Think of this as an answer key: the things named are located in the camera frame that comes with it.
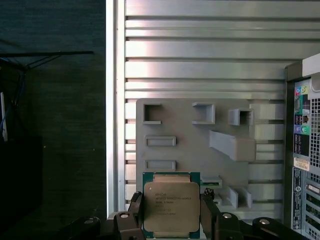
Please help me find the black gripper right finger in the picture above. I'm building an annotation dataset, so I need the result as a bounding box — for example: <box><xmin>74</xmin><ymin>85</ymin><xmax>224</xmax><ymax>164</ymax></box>
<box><xmin>199</xmin><ymin>187</ymin><xmax>305</xmax><ymax>240</ymax></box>

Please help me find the grey parts rack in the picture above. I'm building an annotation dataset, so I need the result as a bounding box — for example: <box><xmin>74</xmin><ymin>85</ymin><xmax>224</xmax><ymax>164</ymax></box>
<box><xmin>135</xmin><ymin>98</ymin><xmax>257</xmax><ymax>218</ymax></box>

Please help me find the black PC case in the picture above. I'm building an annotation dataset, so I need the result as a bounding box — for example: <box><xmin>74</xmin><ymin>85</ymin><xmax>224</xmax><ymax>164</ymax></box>
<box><xmin>284</xmin><ymin>52</ymin><xmax>320</xmax><ymax>240</ymax></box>

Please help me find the silver CPU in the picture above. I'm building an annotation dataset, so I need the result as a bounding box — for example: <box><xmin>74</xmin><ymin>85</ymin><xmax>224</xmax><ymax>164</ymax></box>
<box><xmin>141</xmin><ymin>171</ymin><xmax>201</xmax><ymax>238</ymax></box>

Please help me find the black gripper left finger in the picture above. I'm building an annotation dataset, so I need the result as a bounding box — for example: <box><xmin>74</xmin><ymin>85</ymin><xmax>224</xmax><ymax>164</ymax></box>
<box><xmin>57</xmin><ymin>191</ymin><xmax>145</xmax><ymax>240</ymax></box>

